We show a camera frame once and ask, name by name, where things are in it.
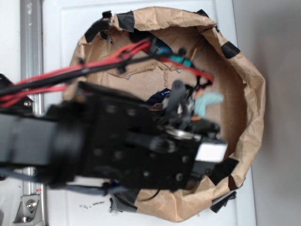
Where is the metal corner bracket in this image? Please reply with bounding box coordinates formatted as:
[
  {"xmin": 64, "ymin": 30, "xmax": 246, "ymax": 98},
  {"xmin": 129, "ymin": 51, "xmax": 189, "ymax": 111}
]
[{"xmin": 12, "ymin": 194, "xmax": 44, "ymax": 226}]

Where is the brown wood bark piece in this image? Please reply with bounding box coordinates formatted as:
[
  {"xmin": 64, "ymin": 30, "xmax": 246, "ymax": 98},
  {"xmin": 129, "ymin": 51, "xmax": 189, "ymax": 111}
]
[{"xmin": 149, "ymin": 103, "xmax": 164, "ymax": 112}]

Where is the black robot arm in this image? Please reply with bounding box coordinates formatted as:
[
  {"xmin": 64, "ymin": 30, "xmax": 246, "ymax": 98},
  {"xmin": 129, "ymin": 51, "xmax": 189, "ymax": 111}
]
[{"xmin": 0, "ymin": 81, "xmax": 228, "ymax": 194}]

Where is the white plastic lid board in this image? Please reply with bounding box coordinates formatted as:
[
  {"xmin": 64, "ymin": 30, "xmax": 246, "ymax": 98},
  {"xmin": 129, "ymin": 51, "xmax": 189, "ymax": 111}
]
[{"xmin": 42, "ymin": 0, "xmax": 256, "ymax": 226}]

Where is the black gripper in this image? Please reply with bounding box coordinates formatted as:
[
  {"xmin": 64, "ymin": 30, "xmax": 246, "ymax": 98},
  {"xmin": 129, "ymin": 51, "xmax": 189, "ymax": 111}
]
[{"xmin": 124, "ymin": 116, "xmax": 228, "ymax": 191}]

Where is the light blue cloth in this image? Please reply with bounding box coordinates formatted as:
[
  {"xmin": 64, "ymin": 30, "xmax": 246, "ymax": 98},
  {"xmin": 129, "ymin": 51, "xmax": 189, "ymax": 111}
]
[{"xmin": 194, "ymin": 93, "xmax": 224, "ymax": 118}]

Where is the dark navy rope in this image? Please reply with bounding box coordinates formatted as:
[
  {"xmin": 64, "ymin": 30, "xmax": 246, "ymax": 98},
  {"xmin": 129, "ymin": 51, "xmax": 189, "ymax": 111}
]
[{"xmin": 145, "ymin": 88, "xmax": 170, "ymax": 109}]

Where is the red and black cable bundle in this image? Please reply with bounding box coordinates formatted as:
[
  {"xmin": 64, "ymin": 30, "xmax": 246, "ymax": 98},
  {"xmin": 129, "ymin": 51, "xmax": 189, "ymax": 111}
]
[{"xmin": 0, "ymin": 37, "xmax": 214, "ymax": 108}]

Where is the brown paper bag basket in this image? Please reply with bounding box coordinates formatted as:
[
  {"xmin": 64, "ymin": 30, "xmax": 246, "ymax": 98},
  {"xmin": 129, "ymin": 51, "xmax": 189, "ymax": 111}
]
[{"xmin": 71, "ymin": 7, "xmax": 266, "ymax": 222}]

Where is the aluminium extrusion rail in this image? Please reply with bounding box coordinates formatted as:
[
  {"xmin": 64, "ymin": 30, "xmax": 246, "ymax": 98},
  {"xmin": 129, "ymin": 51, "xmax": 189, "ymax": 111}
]
[{"xmin": 20, "ymin": 0, "xmax": 48, "ymax": 226}]

